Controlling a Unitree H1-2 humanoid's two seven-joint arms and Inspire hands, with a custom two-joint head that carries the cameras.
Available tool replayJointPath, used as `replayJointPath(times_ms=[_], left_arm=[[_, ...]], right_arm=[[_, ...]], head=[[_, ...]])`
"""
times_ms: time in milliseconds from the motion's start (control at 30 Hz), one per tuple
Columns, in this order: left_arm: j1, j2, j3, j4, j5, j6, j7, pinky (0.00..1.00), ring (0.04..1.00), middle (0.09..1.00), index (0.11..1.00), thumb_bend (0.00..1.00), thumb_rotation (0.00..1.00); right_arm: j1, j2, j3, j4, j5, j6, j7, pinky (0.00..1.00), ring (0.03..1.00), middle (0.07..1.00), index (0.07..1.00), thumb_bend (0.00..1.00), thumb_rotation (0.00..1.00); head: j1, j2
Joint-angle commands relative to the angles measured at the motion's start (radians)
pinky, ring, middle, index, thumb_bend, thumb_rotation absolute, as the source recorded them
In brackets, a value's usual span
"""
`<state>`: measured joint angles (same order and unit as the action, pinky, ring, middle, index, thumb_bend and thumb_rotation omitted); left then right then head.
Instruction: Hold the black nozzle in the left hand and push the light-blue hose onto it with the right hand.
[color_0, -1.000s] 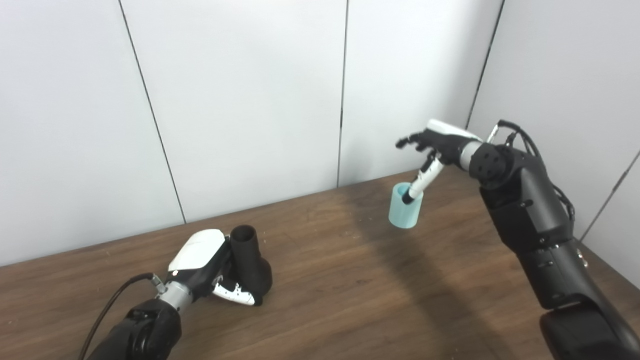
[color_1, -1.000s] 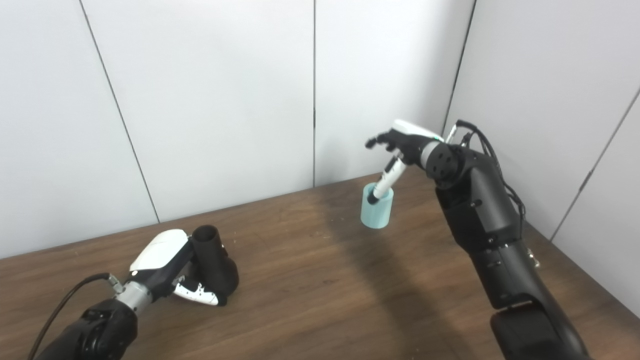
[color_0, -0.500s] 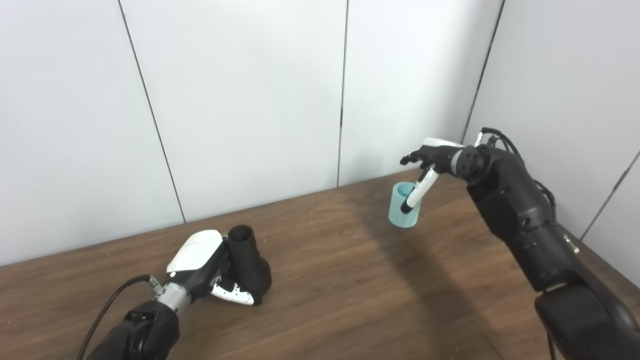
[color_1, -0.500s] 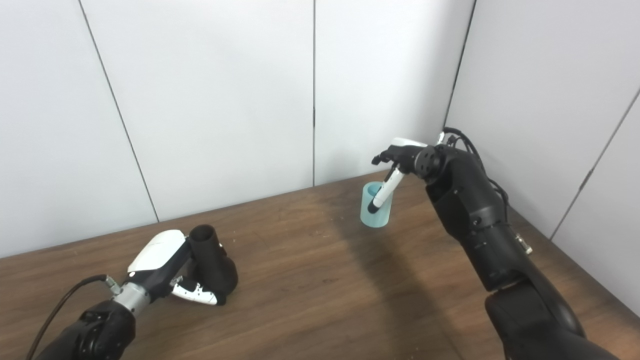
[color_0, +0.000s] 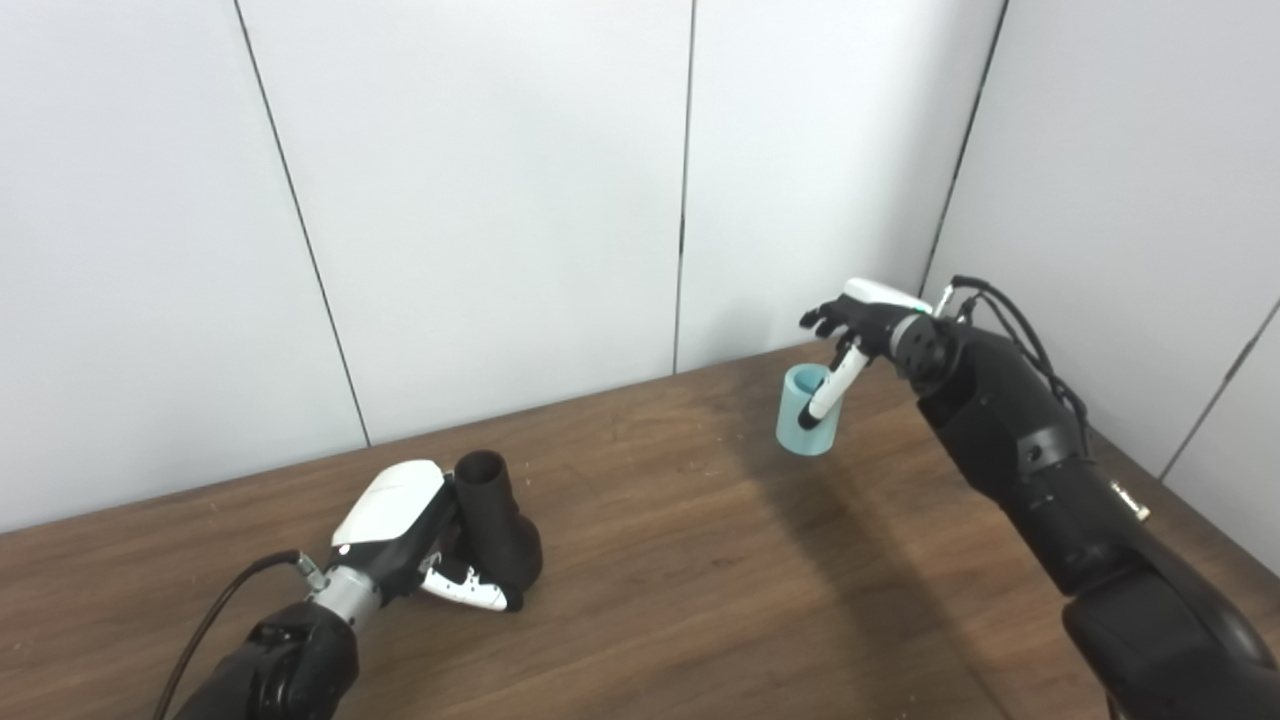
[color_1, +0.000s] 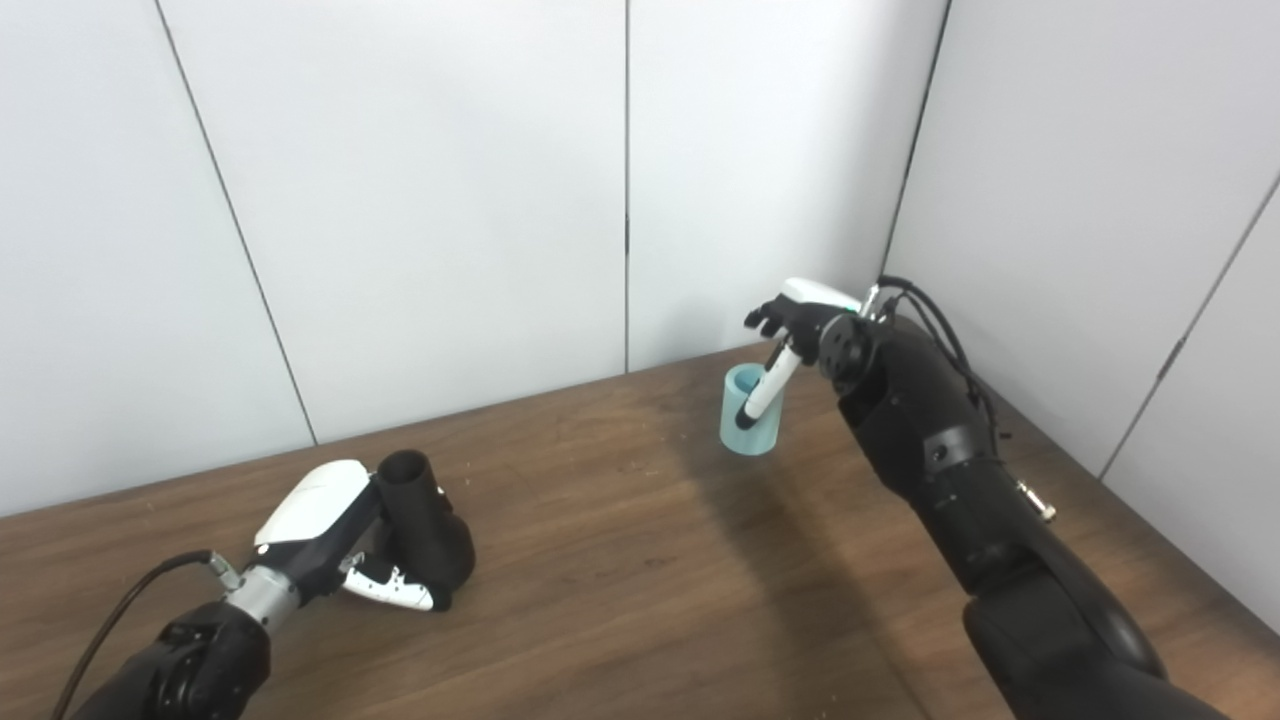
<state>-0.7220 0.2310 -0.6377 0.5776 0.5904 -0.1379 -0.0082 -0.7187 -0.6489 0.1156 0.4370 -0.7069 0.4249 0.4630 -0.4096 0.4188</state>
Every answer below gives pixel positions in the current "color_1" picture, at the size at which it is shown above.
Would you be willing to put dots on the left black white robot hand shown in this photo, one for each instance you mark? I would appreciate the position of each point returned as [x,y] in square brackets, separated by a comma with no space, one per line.
[315,510]

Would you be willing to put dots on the light blue cylinder cup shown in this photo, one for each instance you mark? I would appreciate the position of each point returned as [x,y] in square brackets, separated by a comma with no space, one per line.
[735,435]

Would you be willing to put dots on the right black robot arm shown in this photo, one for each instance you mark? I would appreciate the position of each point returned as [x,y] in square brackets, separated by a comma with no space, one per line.
[960,470]

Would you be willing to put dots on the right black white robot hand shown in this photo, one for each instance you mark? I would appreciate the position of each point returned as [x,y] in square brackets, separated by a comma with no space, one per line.
[810,305]

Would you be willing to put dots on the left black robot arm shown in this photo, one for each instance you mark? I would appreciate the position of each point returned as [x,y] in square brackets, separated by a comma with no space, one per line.
[190,660]

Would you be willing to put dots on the black flared nozzle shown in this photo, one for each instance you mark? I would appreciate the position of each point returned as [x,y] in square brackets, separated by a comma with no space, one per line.
[425,530]

